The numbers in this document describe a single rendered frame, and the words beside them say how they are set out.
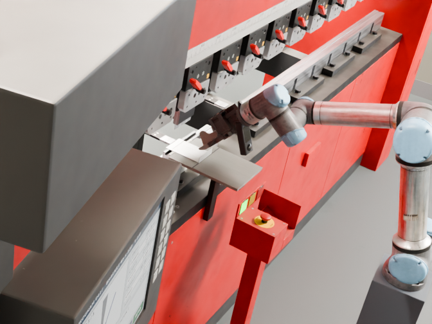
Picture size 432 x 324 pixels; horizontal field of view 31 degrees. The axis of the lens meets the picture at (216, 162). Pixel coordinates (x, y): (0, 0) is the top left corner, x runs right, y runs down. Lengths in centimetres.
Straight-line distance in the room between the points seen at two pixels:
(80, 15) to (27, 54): 14
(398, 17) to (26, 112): 378
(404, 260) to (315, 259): 157
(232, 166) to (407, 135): 63
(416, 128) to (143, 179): 108
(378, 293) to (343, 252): 142
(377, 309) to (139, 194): 153
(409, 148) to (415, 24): 228
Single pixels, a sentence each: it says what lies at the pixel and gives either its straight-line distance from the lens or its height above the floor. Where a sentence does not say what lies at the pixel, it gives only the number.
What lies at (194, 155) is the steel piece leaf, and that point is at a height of 100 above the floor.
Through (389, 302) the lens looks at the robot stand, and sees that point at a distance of 268.
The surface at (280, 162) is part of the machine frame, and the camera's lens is 326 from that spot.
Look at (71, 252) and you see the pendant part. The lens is 117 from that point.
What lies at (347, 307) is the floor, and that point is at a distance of 374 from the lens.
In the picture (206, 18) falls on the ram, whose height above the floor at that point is 148.
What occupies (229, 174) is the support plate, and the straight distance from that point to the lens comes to 253.
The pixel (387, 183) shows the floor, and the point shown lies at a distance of 477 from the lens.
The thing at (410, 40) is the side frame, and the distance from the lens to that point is 451.
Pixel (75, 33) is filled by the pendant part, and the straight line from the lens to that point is 97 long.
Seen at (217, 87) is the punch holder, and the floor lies 120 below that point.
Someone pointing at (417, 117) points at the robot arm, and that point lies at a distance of 227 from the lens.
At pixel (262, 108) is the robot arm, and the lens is 237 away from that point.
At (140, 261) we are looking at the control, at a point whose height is 149.
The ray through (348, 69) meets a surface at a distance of 384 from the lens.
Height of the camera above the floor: 234
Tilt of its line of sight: 31 degrees down
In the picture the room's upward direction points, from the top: 12 degrees clockwise
